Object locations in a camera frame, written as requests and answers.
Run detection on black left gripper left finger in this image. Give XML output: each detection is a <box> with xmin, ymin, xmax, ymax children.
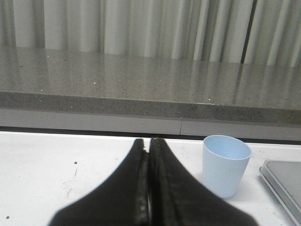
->
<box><xmin>49</xmin><ymin>139</ymin><xmax>150</xmax><ymax>226</ymax></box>

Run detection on light blue plastic cup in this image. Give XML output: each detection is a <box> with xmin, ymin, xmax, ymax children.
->
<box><xmin>202</xmin><ymin>135</ymin><xmax>252</xmax><ymax>198</ymax></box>

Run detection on grey stone counter ledge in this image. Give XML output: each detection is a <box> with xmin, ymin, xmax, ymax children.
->
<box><xmin>0</xmin><ymin>47</ymin><xmax>301</xmax><ymax>126</ymax></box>

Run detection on silver electronic kitchen scale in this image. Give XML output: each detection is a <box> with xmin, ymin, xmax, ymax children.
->
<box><xmin>259</xmin><ymin>160</ymin><xmax>301</xmax><ymax>226</ymax></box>

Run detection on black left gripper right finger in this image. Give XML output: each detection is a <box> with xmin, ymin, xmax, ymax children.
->
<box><xmin>149</xmin><ymin>138</ymin><xmax>257</xmax><ymax>226</ymax></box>

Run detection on white pleated curtain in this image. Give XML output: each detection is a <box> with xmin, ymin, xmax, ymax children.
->
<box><xmin>0</xmin><ymin>0</ymin><xmax>301</xmax><ymax>67</ymax></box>

